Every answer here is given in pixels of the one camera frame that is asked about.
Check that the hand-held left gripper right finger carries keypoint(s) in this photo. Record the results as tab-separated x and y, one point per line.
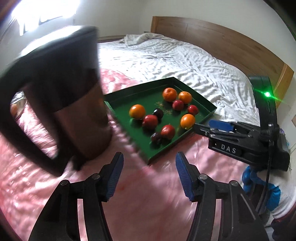
185	178

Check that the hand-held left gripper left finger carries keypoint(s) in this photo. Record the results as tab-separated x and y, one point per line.
114	178

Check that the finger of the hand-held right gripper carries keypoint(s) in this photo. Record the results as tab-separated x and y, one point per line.
220	125
205	131

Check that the orange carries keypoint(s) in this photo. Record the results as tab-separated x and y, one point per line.
185	97
170	94
137	111
187	121

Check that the red apple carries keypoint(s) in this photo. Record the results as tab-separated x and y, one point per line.
150	121
178	105
167	131
192	109

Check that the dark purple plum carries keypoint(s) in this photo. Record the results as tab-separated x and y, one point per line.
155	137
158	113

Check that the green tray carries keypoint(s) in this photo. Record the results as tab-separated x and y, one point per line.
148	97

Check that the person's right hand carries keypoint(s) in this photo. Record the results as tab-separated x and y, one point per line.
254	185

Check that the pink plastic sheet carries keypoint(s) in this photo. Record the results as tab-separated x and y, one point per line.
150	197

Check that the wooden headboard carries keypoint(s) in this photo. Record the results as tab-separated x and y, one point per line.
208	30

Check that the white crumpled blanket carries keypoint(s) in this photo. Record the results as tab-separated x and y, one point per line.
143	39

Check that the window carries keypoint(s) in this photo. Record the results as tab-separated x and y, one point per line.
46	11

